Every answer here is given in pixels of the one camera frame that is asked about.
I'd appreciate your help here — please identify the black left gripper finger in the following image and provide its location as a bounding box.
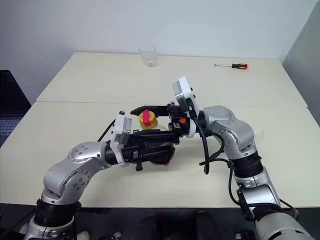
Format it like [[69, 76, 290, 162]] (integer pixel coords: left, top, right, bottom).
[[139, 138, 176, 155]]

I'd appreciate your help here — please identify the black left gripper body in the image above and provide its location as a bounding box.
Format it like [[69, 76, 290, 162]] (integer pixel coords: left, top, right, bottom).
[[121, 139, 153, 172]]

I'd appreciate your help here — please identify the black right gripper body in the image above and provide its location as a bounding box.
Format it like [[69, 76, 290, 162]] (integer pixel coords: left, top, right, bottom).
[[166, 101, 191, 146]]

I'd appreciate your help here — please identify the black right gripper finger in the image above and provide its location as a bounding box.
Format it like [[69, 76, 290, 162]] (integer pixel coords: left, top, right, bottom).
[[131, 128, 176, 142], [131, 105, 169, 118]]

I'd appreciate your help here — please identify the yellow bottle cap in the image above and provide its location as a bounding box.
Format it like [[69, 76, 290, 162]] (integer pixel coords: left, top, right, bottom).
[[138, 111, 160, 130]]

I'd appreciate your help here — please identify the clear plastic bottle dark drink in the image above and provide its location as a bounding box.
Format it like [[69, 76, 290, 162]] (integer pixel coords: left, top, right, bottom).
[[139, 123, 177, 167]]

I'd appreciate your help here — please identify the clear glass tumbler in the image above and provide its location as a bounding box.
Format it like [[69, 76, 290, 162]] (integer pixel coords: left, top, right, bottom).
[[139, 44, 158, 68]]

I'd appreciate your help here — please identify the dark rounded shape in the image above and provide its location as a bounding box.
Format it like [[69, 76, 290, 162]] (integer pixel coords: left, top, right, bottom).
[[139, 214, 162, 240]]

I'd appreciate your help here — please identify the light-coloured shoe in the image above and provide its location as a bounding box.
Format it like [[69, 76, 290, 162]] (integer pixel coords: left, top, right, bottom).
[[76, 229, 91, 240]]

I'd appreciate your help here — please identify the dark laptop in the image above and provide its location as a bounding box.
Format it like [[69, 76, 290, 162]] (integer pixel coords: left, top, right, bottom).
[[0, 69, 32, 148]]

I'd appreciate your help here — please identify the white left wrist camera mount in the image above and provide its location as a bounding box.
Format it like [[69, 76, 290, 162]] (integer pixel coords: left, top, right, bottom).
[[109, 109, 133, 168]]

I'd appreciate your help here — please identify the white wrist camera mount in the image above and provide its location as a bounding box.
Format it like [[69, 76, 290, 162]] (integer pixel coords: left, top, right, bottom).
[[109, 109, 133, 168], [171, 76, 201, 139]]

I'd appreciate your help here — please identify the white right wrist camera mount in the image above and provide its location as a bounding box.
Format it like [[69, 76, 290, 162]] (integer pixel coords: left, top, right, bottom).
[[171, 76, 201, 139]]

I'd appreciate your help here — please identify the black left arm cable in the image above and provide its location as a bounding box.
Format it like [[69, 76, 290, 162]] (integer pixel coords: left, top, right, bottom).
[[96, 121, 117, 142]]

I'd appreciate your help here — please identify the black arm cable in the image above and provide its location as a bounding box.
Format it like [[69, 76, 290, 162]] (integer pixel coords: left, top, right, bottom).
[[96, 121, 117, 142], [187, 99, 300, 222]]

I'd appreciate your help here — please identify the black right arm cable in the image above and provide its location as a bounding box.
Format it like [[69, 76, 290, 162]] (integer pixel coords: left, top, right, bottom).
[[187, 99, 300, 222]]

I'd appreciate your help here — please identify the orange black handled screwdriver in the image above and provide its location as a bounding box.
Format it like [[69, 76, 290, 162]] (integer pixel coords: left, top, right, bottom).
[[213, 62, 251, 71]]

